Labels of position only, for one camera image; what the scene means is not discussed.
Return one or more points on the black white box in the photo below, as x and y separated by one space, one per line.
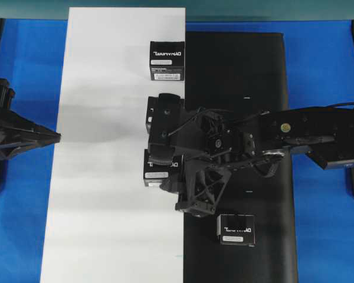
235 229
152 115
154 175
167 61

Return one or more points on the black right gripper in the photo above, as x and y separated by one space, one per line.
207 135

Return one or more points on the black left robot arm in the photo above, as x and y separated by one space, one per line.
6 96

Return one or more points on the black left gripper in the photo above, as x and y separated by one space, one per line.
18 135

